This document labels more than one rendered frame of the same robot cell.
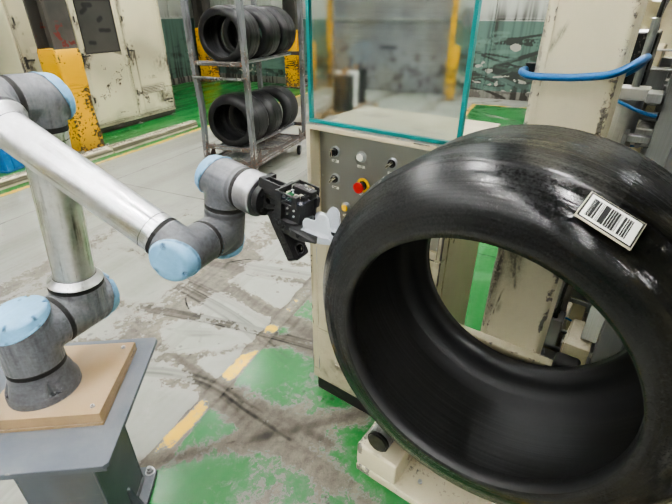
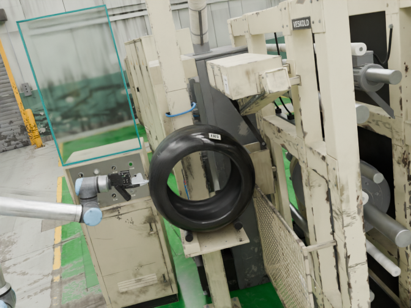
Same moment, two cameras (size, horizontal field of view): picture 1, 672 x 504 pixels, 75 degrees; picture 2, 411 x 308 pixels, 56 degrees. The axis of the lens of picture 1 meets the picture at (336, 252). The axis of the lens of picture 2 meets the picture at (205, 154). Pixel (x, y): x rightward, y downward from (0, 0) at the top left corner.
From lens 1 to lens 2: 146 cm
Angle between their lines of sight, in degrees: 39
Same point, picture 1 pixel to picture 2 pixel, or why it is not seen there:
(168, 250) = (93, 211)
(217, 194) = (90, 190)
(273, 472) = not seen: outside the picture
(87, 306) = (11, 299)
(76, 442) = not seen: outside the picture
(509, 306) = (195, 186)
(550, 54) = (173, 109)
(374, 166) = (104, 172)
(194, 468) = not seen: outside the picture
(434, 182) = (178, 145)
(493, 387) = (206, 210)
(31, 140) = (8, 200)
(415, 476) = (203, 246)
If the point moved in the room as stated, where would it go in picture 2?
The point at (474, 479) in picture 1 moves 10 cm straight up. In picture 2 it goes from (219, 219) to (216, 201)
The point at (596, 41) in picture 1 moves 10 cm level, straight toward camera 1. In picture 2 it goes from (183, 103) to (186, 105)
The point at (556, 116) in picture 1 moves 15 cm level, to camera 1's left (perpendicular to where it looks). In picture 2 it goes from (181, 124) to (162, 131)
